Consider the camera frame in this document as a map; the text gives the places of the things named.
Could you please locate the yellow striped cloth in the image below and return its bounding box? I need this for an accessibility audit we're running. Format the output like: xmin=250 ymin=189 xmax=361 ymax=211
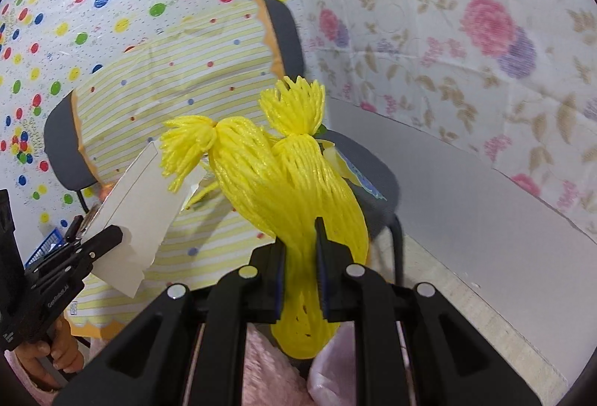
xmin=70 ymin=0 xmax=290 ymax=338

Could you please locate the blue plastic basket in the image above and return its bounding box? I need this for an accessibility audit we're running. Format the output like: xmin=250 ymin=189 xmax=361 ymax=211
xmin=23 ymin=226 xmax=71 ymax=269

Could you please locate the pink fuzzy clothing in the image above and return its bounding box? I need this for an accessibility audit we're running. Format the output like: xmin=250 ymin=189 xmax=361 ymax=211
xmin=243 ymin=323 xmax=309 ymax=406

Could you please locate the blue yellow snack wrapper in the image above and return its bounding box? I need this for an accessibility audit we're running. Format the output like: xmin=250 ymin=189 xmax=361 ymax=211
xmin=324 ymin=140 xmax=387 ymax=202

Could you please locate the floral wall sheet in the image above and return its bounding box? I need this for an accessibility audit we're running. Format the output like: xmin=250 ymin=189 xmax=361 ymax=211
xmin=280 ymin=0 xmax=597 ymax=245

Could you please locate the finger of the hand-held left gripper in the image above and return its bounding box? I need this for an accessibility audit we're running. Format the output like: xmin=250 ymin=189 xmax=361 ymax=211
xmin=70 ymin=225 xmax=124 ymax=268
xmin=64 ymin=214 xmax=96 ymax=245

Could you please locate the pink plastic bag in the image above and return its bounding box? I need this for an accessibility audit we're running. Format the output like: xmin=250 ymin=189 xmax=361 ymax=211
xmin=305 ymin=331 xmax=365 ymax=406

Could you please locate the grey office chair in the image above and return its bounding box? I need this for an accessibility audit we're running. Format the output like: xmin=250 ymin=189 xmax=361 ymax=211
xmin=44 ymin=0 xmax=404 ymax=290

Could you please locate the yellow foam fruit net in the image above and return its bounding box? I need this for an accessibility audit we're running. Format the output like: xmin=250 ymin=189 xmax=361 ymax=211
xmin=159 ymin=76 xmax=370 ymax=360

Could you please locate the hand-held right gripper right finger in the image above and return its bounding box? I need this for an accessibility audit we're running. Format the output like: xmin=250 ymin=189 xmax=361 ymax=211
xmin=315 ymin=217 xmax=546 ymax=406

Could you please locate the white torn paper card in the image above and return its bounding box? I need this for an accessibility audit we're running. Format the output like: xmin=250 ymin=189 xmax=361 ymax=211
xmin=91 ymin=142 xmax=208 ymax=299

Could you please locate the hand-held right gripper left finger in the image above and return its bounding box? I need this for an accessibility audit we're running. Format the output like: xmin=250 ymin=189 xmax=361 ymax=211
xmin=53 ymin=243 xmax=287 ymax=406

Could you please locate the person's left hand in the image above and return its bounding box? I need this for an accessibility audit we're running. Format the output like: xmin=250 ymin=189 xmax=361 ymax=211
xmin=14 ymin=317 xmax=87 ymax=390

